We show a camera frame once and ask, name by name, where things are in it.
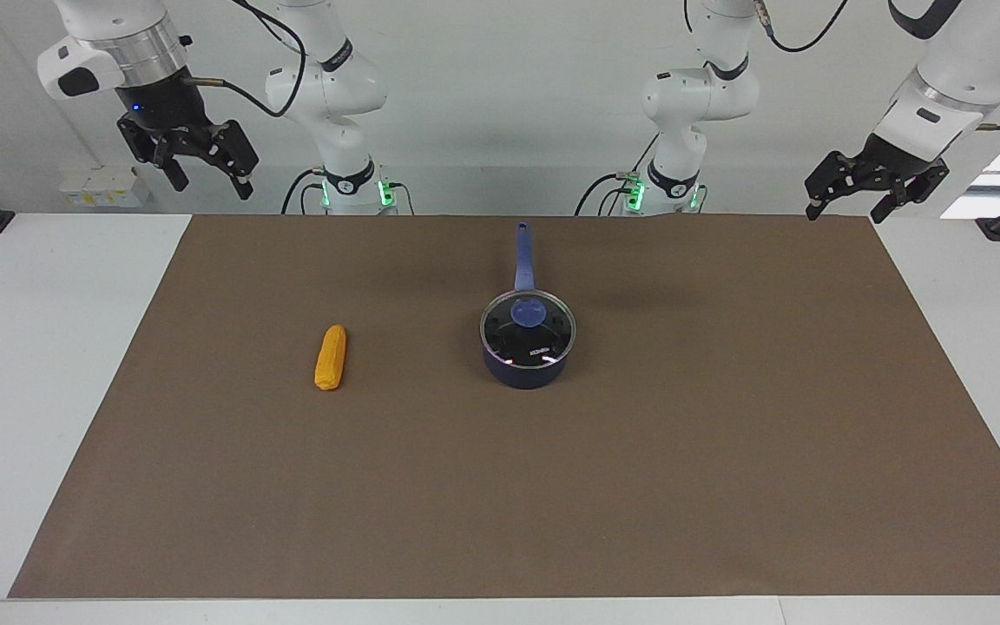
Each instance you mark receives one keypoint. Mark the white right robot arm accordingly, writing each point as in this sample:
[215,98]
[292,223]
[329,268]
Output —
[332,88]

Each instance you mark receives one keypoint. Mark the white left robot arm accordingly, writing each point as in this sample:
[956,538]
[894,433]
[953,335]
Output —
[698,94]

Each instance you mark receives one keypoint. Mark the yellow corn cob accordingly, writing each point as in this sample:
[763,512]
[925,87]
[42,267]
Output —
[331,358]

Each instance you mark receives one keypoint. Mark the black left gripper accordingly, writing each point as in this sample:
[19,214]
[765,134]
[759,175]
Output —
[891,154]

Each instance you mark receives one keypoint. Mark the brown table mat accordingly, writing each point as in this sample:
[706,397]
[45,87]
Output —
[500,486]

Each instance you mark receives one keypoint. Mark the glass lid with blue knob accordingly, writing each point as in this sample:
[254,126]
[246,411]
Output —
[528,334]

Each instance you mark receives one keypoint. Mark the white wall socket box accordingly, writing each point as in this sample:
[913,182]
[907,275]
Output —
[105,187]

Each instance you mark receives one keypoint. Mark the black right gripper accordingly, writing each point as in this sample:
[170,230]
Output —
[161,102]

